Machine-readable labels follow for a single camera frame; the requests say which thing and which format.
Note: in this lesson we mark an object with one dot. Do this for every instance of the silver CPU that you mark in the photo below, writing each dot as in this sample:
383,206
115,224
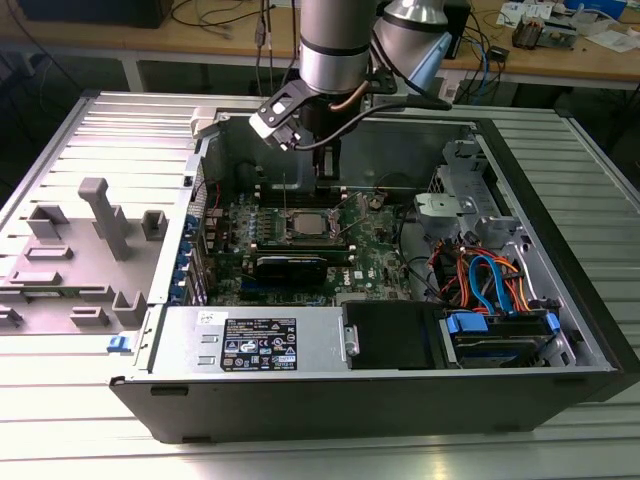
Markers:
309,222

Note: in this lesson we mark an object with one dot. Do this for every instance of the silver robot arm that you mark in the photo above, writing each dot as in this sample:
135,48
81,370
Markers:
335,50

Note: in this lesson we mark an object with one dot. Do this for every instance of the metal CPU socket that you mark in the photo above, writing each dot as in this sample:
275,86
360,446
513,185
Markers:
288,231

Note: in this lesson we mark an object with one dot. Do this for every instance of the blue expansion slot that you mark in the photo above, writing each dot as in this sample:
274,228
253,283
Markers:
252,288

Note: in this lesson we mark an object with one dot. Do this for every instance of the grey case latch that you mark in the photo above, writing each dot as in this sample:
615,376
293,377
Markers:
205,122

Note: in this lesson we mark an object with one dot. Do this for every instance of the white code sheet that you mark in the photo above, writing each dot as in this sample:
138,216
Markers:
450,90

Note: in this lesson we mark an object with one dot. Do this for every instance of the green motherboard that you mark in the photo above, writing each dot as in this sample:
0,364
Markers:
372,255

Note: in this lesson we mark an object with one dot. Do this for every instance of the black graphics card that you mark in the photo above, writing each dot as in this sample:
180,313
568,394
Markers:
292,272

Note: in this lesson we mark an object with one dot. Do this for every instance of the black tower box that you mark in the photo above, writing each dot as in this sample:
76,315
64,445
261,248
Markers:
459,25

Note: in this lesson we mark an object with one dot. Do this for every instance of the small black adapter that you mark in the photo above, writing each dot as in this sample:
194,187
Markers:
498,53

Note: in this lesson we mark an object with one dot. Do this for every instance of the blue card retainer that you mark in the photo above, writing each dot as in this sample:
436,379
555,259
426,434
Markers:
180,265

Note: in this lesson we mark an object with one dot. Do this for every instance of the silver metal latch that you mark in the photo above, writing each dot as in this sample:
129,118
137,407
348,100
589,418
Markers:
350,340

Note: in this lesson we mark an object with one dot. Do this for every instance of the silver power supply unit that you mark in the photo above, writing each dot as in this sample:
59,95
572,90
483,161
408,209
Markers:
320,345

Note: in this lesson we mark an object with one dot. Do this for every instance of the copper fin heat sink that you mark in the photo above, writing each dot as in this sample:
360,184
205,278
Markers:
527,32

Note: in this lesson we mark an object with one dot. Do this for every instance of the white paper sheet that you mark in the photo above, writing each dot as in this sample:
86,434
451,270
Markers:
520,11
612,41

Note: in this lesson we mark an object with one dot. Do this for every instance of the wooden desk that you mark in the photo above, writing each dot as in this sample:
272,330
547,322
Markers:
100,37

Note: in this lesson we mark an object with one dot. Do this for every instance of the large black box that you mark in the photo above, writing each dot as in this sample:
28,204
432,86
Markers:
100,12

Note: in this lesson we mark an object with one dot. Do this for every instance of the hard disk in blue carrier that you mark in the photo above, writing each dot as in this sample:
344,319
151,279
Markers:
467,324

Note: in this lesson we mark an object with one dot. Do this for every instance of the silver disk bay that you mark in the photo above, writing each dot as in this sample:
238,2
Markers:
535,255

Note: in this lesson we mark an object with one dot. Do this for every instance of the grey metal device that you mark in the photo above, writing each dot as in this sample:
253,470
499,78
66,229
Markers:
560,35

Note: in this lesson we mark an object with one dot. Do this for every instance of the black PC case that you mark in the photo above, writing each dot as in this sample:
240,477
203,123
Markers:
350,410

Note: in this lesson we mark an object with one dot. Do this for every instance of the grey parts rack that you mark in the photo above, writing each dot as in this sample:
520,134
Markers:
75,280

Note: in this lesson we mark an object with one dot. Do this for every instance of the blue plastic latch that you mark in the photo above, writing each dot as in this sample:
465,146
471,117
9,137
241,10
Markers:
118,344

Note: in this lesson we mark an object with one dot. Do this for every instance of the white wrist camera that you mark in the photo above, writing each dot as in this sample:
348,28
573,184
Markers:
265,125

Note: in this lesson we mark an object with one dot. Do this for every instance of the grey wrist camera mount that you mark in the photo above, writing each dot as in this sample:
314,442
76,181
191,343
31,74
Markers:
385,92

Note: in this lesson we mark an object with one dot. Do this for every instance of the silver metal bracket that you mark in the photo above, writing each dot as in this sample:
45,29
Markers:
435,205

